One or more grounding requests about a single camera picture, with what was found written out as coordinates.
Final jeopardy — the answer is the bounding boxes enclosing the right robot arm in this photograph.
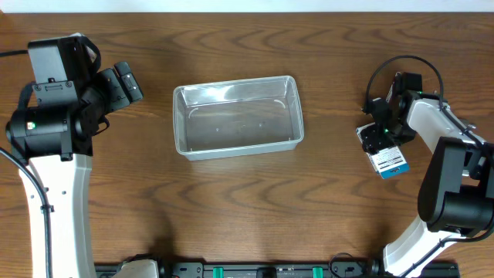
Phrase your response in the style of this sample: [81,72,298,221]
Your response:
[356,73,493,277]

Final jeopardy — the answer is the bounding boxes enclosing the white blue cardboard box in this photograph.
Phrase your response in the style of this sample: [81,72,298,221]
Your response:
[356,123,410,179]

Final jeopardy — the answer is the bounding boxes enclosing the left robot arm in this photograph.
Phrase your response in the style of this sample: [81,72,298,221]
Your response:
[5,33,144,277]

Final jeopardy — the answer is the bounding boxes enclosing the black mounting rail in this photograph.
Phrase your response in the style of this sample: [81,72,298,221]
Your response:
[96,260,461,278]

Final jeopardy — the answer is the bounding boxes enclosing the silver wrench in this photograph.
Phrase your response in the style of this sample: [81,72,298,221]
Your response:
[386,72,401,103]

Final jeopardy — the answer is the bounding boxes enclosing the clear plastic container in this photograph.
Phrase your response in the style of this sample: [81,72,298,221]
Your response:
[173,76,304,161]

